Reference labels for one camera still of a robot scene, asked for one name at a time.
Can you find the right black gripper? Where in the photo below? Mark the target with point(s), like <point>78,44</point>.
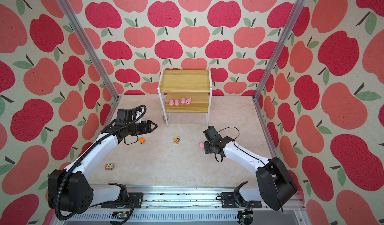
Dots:
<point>206,149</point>

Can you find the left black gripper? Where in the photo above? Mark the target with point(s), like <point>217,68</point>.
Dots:
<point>144,124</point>

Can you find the wooden two-tier white-frame shelf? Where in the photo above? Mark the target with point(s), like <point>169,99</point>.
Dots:
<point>194,84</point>

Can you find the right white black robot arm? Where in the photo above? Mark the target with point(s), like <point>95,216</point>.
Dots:
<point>275,185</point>

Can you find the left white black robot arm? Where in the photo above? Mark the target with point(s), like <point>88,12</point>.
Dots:
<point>69,190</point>

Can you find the multicolour toy car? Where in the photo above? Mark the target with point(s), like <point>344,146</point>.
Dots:
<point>177,140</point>

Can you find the pink green toy car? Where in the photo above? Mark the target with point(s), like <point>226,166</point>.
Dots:
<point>109,167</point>

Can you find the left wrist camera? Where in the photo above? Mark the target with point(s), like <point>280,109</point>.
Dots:
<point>138,114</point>

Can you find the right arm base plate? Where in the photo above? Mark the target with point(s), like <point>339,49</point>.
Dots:
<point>235,201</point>

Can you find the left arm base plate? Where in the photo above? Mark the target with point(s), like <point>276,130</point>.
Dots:
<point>125,202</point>

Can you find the front aluminium rail frame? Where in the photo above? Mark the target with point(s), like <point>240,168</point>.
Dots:
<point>157,205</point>

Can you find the left aluminium frame post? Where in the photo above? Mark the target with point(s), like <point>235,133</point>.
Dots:
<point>71,16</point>

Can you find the aluminium frame post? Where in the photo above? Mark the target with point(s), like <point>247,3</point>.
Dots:
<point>71,16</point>
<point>286,32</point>

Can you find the right aluminium frame post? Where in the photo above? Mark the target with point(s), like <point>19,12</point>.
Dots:
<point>286,32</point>

